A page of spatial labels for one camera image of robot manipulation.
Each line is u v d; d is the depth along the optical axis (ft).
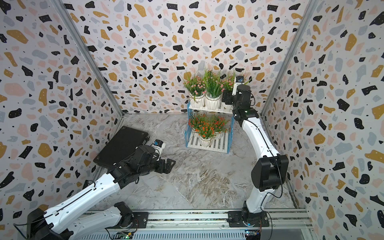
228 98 2.44
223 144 3.29
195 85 2.52
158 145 2.21
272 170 1.52
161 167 2.17
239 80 2.25
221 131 3.11
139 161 1.82
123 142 3.26
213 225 2.40
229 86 2.44
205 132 2.95
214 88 2.50
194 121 3.07
